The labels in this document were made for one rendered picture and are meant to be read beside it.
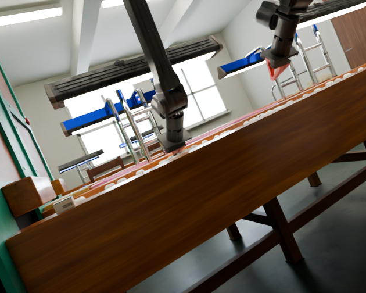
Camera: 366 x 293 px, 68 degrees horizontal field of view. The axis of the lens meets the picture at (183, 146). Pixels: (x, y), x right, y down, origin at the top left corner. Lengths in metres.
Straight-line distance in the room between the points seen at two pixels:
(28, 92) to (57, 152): 1.28
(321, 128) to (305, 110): 0.07
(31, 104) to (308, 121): 5.69
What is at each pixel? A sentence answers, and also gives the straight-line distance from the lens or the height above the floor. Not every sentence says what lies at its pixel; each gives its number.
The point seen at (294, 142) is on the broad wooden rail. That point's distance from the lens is 0.74.
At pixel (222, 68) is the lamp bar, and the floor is 1.09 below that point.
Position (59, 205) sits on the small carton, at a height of 0.78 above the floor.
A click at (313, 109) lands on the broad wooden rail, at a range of 0.80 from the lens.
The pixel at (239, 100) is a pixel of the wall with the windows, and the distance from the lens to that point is 7.57.
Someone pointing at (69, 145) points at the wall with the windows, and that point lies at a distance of 5.91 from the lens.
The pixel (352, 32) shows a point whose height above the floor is 1.26.
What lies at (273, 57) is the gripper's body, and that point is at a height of 0.91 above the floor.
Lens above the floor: 0.80
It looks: 2 degrees down
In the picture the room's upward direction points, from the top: 24 degrees counter-clockwise
